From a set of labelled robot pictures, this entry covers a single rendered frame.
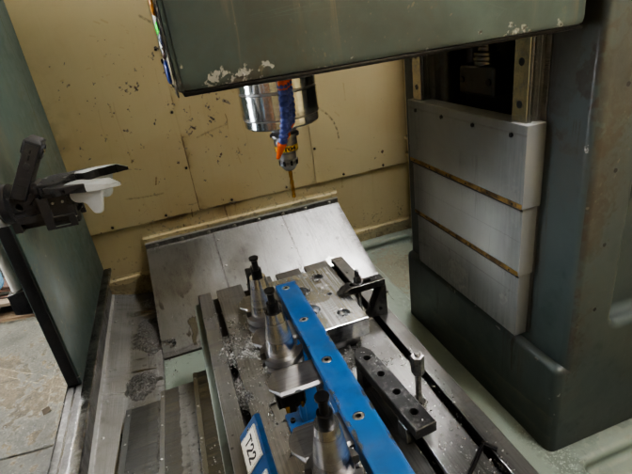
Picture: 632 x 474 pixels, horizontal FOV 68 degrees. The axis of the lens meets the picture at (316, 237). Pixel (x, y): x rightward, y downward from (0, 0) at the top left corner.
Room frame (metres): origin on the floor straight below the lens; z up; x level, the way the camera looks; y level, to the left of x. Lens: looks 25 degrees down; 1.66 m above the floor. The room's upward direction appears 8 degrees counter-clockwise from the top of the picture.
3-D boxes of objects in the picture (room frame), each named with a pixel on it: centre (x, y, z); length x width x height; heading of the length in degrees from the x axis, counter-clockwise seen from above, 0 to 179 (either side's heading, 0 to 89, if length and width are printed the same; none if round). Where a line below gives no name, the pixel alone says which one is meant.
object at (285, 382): (0.50, 0.06, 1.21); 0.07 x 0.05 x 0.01; 105
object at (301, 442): (0.40, 0.03, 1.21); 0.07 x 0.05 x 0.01; 105
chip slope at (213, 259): (1.64, 0.21, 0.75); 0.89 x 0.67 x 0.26; 105
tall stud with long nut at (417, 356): (0.73, -0.17, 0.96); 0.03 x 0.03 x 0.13
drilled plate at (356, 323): (1.04, 0.05, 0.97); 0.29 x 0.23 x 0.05; 15
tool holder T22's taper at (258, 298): (0.66, 0.10, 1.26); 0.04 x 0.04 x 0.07
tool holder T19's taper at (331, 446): (0.34, 0.02, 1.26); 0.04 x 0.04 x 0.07
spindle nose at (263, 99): (1.00, 0.04, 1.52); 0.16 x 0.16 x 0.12
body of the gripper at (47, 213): (0.81, 0.47, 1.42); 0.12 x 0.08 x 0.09; 100
